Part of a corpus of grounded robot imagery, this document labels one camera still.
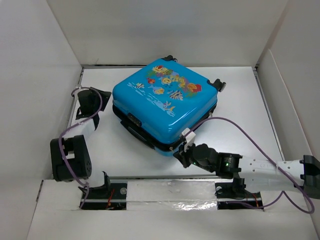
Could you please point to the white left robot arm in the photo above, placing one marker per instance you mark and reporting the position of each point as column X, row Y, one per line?
column 70, row 159

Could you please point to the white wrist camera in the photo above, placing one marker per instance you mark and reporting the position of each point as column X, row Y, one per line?
column 188, row 138
column 76, row 91

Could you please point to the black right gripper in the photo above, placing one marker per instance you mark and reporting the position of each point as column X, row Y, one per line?
column 182, row 156

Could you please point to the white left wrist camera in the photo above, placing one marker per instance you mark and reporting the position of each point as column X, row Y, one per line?
column 76, row 91

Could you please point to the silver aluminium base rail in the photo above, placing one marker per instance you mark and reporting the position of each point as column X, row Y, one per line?
column 180, row 194

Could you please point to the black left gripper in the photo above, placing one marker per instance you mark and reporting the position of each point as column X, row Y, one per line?
column 105, row 97

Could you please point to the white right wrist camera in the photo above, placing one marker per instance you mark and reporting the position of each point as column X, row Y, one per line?
column 188, row 138

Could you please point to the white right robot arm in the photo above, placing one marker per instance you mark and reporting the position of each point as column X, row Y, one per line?
column 255, row 175

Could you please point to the blue hard-shell suitcase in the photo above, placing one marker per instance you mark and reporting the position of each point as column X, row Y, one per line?
column 159, row 101

